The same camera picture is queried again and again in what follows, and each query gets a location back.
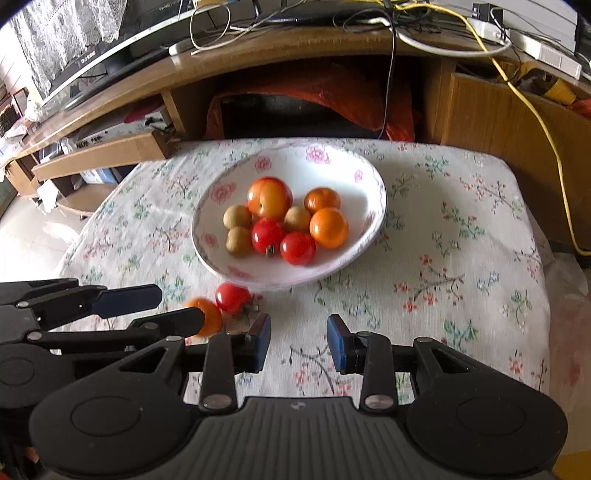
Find brown cardboard box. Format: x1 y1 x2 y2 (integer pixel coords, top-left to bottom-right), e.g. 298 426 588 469
450 71 591 253

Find yellow cable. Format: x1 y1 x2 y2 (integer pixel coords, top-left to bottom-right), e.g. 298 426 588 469
383 0 591 257

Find white media player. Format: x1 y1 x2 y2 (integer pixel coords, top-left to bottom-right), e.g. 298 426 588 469
74 108 172 145

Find red yellow apple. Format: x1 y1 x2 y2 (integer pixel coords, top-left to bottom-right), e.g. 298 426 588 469
247 176 294 220

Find flat screen television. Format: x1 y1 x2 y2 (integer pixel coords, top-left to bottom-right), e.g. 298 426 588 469
36 0 200 112

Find red tomato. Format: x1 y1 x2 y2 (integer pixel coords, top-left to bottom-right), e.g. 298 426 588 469
252 218 286 255
215 283 253 315
281 232 317 267

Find orange plastic bag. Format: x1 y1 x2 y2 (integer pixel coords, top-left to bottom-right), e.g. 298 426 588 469
205 69 417 142

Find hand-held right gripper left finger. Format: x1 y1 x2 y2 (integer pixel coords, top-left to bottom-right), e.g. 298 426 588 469
117 312 273 413

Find yellow packet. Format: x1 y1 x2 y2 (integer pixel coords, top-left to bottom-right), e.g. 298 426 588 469
545 76 579 105

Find black power adapter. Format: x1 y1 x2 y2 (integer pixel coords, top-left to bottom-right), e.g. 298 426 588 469
473 2 504 22

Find white floral bowl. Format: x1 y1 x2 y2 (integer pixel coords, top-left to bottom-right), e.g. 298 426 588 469
191 145 387 291

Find floral tablecloth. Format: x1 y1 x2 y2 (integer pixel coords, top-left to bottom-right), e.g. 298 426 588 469
55 138 555 408

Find thin white cable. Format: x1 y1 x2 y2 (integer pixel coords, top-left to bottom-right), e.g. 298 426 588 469
189 4 232 57

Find blue box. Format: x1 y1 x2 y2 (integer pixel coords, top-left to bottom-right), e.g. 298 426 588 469
81 168 123 186

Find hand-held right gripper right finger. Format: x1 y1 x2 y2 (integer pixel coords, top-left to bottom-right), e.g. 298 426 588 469
326 314 472 412

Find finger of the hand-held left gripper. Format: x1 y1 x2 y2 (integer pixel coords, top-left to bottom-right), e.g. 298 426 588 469
0 277 164 331
28 307 206 356

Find thick white cable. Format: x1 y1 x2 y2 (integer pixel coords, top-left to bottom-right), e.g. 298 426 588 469
396 27 514 59

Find black hanging cable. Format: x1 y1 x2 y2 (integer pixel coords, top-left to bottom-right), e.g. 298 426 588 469
379 14 399 139

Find white power strip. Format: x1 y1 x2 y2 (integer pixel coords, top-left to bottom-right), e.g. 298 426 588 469
471 17 511 45
508 30 583 78

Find small mandarin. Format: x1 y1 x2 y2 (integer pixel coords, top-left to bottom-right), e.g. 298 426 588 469
304 187 341 214

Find white lace cloth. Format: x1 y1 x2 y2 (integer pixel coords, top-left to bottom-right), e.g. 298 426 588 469
9 0 128 94

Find orange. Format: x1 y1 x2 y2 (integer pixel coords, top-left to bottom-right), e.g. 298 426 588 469
185 298 225 337
309 208 350 250

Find wooden television stand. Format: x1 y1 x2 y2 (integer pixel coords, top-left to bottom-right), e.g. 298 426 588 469
0 21 591 222

